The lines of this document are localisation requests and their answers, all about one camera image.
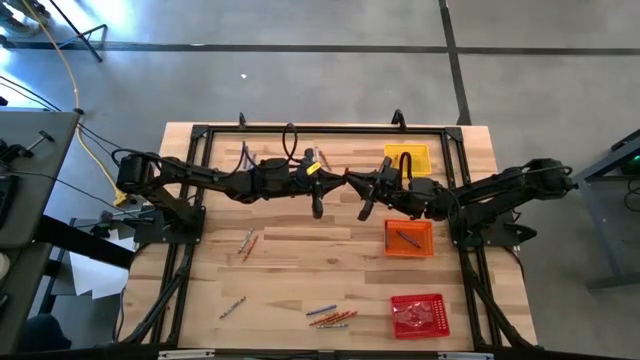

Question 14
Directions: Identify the white paper sheet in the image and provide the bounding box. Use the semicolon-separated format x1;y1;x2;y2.
68;227;137;301

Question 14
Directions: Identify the orange plastic basket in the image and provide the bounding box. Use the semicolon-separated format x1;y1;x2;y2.
383;219;435;259

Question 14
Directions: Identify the black device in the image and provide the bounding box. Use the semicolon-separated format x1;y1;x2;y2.
0;174;21;229

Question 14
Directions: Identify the black tripod stand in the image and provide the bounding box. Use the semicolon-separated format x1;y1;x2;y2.
47;0;109;64

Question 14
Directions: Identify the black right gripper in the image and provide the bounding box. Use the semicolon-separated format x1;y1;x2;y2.
347;157;419;211

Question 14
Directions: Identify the yellow plastic basket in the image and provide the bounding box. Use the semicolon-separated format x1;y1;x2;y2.
383;143;433;180

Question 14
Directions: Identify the red plastic basket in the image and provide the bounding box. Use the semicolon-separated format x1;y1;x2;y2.
390;293;451;341

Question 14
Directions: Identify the grey screw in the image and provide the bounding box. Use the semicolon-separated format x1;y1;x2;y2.
394;229;422;250

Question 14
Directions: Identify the yellow floor cable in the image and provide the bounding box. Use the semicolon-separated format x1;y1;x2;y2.
19;0;129;207

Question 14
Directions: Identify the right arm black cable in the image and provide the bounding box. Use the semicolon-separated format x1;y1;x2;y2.
397;151;414;182

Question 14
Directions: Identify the black floor cable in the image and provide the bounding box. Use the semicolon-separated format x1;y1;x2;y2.
0;73;64;112
77;122;124;151

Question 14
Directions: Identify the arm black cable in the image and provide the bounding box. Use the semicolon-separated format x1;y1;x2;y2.
397;151;414;182
239;122;301;174

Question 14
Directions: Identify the dark grey desk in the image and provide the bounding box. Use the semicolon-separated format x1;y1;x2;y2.
572;127;640;291

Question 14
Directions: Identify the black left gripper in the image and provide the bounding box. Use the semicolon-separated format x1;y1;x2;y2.
294;162;348;194

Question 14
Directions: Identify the grey side table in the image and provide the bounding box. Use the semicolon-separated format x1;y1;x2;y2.
0;108;81;351

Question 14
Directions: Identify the black steel beam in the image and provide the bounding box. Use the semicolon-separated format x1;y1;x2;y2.
34;214;136;271

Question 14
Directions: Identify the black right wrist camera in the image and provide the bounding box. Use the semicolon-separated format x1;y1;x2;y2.
356;188;377;223

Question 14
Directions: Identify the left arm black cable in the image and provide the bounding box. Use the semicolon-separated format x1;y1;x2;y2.
239;122;301;174

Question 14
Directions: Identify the black clamp tool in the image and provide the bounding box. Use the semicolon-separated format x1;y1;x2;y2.
0;130;57;162

